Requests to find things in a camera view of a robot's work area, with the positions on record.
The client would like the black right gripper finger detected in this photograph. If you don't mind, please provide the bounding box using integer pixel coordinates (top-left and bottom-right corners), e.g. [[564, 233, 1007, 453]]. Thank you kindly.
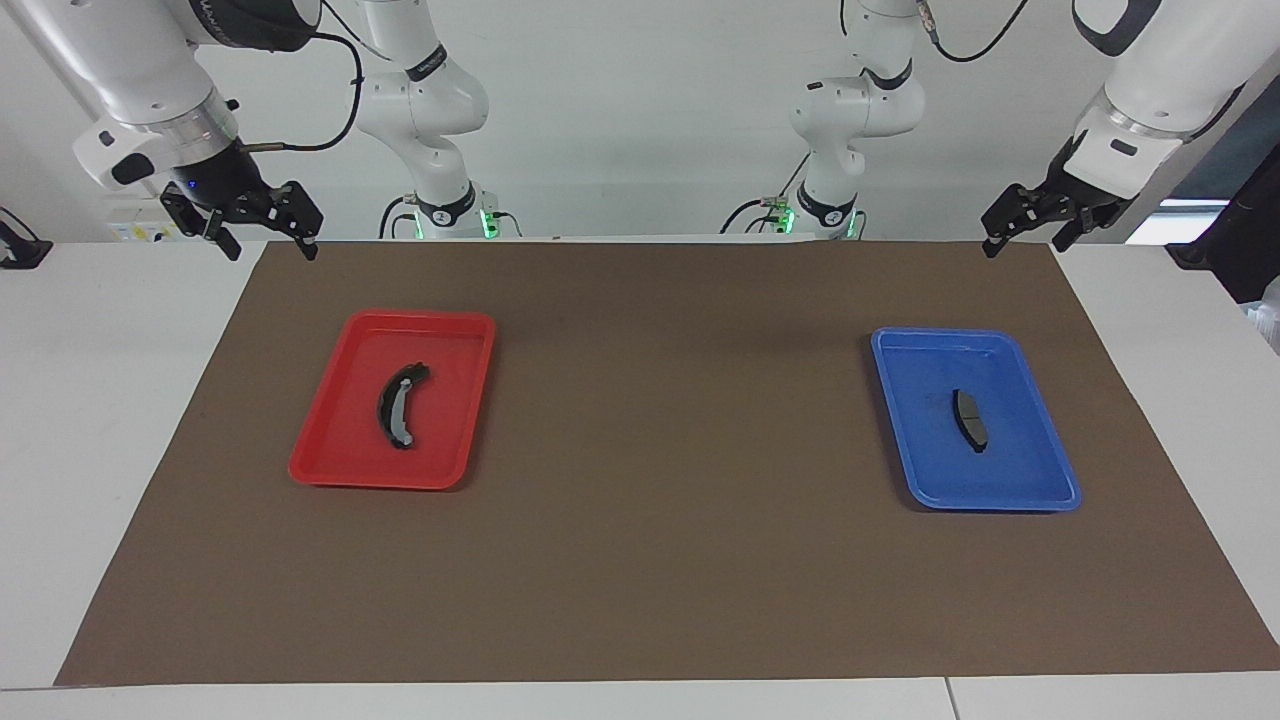
[[280, 182, 324, 261], [160, 192, 241, 263]]

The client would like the short grey brake pad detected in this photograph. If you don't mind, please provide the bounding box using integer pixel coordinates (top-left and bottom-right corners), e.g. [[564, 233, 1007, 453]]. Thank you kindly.
[[951, 388, 991, 454]]

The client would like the long curved brake pad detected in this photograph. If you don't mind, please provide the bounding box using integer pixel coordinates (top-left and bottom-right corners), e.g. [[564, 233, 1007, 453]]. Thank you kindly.
[[376, 362, 432, 451]]

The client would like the black equipment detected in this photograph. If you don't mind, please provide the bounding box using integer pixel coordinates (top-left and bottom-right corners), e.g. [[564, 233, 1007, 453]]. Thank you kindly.
[[1165, 150, 1280, 306]]

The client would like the black clamp device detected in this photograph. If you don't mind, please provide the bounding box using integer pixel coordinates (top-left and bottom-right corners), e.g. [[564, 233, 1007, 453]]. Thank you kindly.
[[0, 205, 53, 269]]

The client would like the clear plastic item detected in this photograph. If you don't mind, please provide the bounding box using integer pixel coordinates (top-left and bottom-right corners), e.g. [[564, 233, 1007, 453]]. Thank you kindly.
[[1243, 278, 1280, 353]]

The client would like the red plastic tray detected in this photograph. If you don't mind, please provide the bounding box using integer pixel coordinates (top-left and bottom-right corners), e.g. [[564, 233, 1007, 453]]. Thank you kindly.
[[288, 309, 498, 492]]

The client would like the blue plastic tray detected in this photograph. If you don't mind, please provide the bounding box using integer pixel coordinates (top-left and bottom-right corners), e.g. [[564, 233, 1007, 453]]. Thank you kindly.
[[870, 326, 1083, 513]]

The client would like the brown table mat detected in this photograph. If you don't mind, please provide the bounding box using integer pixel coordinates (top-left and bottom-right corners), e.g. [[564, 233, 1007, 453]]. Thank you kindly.
[[55, 240, 1280, 687]]

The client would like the white wall socket box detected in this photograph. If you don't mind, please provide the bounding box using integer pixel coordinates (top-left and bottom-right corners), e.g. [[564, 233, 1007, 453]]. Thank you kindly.
[[105, 195, 201, 243]]

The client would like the black right base cable loop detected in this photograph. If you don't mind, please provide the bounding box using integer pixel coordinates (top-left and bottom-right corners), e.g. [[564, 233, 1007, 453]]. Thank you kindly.
[[378, 194, 421, 241]]

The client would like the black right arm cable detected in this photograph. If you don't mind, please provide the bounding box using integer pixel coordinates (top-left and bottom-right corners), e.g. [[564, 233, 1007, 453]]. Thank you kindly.
[[240, 30, 364, 153]]

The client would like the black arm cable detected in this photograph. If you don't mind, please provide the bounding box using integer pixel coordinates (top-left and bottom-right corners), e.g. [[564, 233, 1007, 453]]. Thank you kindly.
[[240, 30, 364, 153], [918, 0, 1033, 64]]

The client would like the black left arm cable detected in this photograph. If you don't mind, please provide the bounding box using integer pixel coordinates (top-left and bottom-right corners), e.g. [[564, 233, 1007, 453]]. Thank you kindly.
[[918, 0, 1033, 64]]

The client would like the black left base cable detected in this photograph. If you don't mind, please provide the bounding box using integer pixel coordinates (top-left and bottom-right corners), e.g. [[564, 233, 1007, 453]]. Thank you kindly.
[[720, 152, 813, 237]]

